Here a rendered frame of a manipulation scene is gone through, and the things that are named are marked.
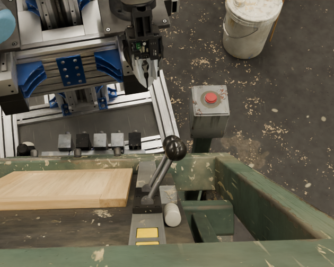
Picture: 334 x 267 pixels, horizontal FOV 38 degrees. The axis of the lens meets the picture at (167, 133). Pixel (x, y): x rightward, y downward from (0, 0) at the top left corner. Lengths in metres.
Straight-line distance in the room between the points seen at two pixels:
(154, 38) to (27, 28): 0.86
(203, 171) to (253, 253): 1.15
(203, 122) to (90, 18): 0.55
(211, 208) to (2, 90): 0.83
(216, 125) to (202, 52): 1.28
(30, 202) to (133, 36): 0.42
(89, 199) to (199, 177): 0.57
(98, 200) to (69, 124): 1.38
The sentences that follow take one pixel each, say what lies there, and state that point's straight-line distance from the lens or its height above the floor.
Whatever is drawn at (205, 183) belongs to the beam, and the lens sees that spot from 1.55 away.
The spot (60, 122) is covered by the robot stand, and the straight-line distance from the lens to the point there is 2.42.
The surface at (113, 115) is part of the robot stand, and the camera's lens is 2.40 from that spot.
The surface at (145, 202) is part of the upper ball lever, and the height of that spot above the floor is 1.51.
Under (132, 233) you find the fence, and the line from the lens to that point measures 0.69.
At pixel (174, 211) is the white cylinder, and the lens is 0.87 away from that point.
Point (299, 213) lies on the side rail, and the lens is 0.77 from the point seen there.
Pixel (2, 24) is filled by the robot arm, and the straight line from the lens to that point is 1.46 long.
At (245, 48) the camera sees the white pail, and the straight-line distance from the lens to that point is 2.80.
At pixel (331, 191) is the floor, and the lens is 2.61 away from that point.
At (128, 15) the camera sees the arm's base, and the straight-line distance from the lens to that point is 1.63.
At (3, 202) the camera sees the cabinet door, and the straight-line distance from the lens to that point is 1.09.
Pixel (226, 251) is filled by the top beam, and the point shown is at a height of 1.90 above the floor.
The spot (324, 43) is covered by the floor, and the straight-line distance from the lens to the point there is 3.09.
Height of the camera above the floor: 2.29
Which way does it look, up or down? 63 degrees down
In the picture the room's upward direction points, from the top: 3 degrees clockwise
